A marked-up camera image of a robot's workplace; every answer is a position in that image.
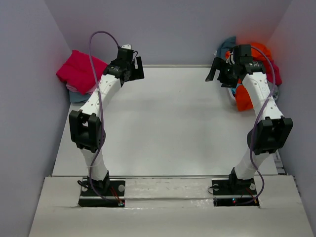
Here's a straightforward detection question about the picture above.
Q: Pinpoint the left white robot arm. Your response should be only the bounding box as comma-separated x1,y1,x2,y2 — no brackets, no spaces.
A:
69,44,145,197

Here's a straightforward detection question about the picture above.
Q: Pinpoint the orange t shirt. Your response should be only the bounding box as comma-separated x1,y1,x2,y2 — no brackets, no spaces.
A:
232,42,272,111

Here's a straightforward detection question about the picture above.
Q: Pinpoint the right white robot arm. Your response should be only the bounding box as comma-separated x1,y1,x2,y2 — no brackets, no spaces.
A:
206,44,293,198

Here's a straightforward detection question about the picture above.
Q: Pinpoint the teal-grey t shirt in pile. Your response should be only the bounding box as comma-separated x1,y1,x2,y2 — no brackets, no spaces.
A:
214,36,237,60

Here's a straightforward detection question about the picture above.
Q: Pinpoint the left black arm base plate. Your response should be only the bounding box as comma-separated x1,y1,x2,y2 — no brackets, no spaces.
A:
77,177,125,208

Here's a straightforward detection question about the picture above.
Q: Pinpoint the magenta folded t shirt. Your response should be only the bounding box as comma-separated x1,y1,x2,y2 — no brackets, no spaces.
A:
56,50,96,94

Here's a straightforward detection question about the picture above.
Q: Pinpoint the magenta t shirt in pile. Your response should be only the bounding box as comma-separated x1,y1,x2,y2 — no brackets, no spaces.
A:
266,60,282,86

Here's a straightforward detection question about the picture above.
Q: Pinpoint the pink folded t shirt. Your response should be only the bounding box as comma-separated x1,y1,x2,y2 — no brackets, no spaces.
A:
66,83,96,94

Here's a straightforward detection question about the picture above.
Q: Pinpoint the grey t shirt in pile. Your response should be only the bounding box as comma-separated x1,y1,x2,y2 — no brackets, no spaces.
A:
268,82,279,101

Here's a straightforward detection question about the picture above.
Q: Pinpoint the white laundry basket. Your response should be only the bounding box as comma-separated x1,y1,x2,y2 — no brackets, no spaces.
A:
226,88,237,106

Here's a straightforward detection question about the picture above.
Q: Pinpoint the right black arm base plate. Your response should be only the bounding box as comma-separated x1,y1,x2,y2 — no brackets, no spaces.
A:
208,179,260,207

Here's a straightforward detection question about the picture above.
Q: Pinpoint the grey-blue folded t shirt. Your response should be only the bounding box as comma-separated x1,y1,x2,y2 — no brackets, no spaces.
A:
69,90,92,103

